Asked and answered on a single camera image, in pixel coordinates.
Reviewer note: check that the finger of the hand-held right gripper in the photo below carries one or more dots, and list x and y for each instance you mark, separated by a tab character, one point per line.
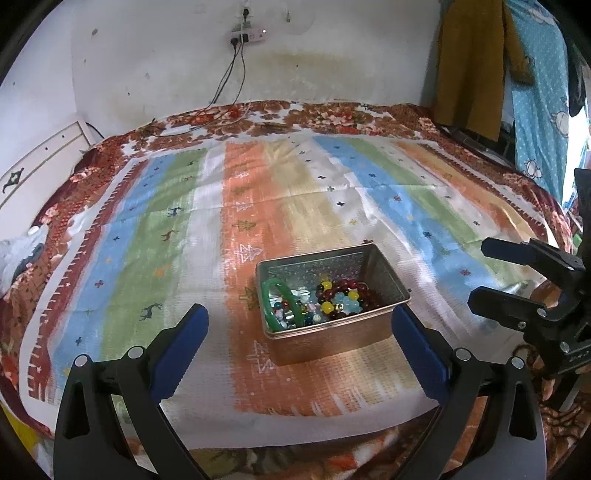
517	251
498	305

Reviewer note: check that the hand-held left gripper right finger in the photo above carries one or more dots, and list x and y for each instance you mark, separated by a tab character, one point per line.
421	356

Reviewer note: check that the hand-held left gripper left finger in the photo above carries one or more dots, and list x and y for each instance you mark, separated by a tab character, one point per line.
184	350

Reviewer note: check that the metal tin box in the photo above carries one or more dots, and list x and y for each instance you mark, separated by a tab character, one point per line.
332	342

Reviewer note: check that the green jade bangle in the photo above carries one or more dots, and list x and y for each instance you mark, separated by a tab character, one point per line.
267	305

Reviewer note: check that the blue printed cloth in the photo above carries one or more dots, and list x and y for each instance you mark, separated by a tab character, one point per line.
540	106

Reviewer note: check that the dark hanging garment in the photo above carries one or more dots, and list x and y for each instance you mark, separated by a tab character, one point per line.
578	78

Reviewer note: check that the white grey cloth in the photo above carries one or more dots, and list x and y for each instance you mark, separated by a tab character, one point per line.
21	254

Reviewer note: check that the brown coat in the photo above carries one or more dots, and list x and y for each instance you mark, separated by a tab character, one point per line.
466	64

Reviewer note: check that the striped patterned blanket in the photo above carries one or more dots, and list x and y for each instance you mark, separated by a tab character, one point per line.
295	184

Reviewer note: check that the white headboard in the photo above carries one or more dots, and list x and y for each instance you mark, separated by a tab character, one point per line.
41	157

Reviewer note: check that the white power strip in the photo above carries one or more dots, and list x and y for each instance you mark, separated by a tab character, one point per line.
249	36

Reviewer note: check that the wall hook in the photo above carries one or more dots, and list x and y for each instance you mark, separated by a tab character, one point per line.
287	14

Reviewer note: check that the wall socket with plug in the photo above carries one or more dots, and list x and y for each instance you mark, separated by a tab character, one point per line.
245	11

